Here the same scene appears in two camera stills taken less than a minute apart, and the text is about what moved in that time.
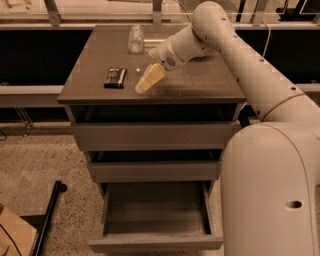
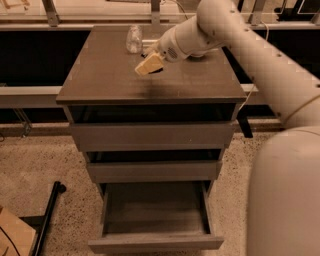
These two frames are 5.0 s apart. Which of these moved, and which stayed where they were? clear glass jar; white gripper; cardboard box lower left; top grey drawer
Moved: white gripper
Stayed: top grey drawer; cardboard box lower left; clear glass jar
